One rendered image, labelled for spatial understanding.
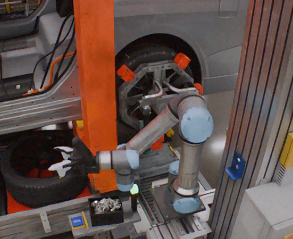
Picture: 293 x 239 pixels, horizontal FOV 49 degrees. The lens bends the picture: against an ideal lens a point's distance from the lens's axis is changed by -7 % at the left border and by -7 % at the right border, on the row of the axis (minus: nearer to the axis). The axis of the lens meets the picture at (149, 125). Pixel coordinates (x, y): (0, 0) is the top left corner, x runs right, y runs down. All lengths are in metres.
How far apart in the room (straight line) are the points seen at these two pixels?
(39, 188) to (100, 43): 1.12
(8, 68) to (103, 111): 1.42
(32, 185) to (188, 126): 1.39
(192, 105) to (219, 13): 1.34
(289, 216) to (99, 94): 1.07
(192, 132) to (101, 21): 0.68
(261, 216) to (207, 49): 1.59
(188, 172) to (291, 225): 0.47
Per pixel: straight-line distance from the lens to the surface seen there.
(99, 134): 1.90
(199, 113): 1.22
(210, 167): 3.21
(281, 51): 1.06
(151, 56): 2.36
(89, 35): 1.61
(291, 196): 1.33
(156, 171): 2.91
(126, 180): 1.41
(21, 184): 2.39
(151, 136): 1.43
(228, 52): 2.68
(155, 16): 2.28
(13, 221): 2.38
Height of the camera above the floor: 2.13
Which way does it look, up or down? 36 degrees down
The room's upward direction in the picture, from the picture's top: 2 degrees clockwise
